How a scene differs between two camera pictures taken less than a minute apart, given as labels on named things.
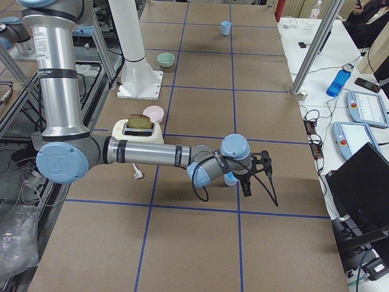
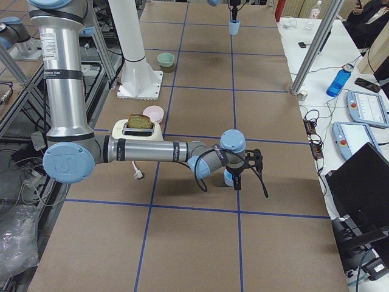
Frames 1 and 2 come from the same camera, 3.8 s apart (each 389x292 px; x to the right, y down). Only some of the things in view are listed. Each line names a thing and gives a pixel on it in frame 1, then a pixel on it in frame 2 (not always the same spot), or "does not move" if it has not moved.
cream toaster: (121, 132) does not move
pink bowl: (155, 112) does not move
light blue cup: (225, 26) -> (234, 27)
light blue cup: (230, 179) does not move
